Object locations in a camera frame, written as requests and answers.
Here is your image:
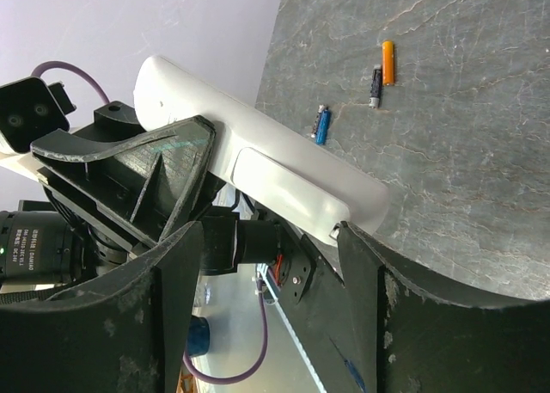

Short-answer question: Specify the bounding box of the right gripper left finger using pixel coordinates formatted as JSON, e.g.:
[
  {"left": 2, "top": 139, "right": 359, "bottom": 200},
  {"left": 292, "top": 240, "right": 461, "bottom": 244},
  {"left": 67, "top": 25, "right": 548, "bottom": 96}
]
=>
[{"left": 1, "top": 222, "right": 204, "bottom": 392}]

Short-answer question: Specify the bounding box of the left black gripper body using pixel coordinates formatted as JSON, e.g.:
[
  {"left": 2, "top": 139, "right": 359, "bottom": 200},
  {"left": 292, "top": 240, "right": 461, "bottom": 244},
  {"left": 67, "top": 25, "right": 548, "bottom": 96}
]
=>
[{"left": 36, "top": 101, "right": 237, "bottom": 261}]

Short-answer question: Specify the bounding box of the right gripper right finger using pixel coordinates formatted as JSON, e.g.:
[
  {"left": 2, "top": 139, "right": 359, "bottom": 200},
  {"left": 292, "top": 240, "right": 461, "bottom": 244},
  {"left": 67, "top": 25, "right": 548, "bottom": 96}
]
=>
[{"left": 338, "top": 222, "right": 549, "bottom": 392}]

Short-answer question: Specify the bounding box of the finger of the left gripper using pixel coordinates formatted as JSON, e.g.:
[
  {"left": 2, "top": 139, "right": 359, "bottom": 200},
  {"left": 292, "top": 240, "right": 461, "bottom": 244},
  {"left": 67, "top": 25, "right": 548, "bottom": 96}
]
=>
[{"left": 29, "top": 115, "right": 217, "bottom": 243}]

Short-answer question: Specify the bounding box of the white remote control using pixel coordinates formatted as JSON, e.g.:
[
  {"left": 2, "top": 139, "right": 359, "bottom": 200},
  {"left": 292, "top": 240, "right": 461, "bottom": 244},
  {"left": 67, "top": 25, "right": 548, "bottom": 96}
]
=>
[{"left": 133, "top": 56, "right": 389, "bottom": 245}]

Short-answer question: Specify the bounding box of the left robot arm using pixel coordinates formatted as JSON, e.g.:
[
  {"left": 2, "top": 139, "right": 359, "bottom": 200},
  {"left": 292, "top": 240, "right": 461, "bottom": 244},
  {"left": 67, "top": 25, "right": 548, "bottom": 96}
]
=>
[{"left": 1, "top": 103, "right": 318, "bottom": 301}]

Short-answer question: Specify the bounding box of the blue battery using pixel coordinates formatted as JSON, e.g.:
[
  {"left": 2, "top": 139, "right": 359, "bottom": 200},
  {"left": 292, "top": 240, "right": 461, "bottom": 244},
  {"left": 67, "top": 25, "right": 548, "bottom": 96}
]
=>
[{"left": 310, "top": 105, "right": 332, "bottom": 145}]

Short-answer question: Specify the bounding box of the black white battery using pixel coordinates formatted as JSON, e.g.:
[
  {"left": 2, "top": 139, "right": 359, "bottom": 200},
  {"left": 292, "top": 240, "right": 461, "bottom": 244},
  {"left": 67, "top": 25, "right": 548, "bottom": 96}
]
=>
[{"left": 369, "top": 64, "right": 382, "bottom": 109}]

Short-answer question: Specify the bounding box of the orange battery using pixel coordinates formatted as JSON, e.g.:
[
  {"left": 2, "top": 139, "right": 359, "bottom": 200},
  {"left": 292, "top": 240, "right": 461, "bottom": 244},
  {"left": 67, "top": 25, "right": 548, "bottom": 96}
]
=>
[{"left": 382, "top": 40, "right": 395, "bottom": 86}]

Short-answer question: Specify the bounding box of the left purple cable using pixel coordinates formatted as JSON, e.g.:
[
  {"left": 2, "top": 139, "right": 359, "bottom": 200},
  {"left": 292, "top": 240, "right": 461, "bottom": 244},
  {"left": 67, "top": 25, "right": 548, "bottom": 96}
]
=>
[{"left": 32, "top": 60, "right": 111, "bottom": 106}]

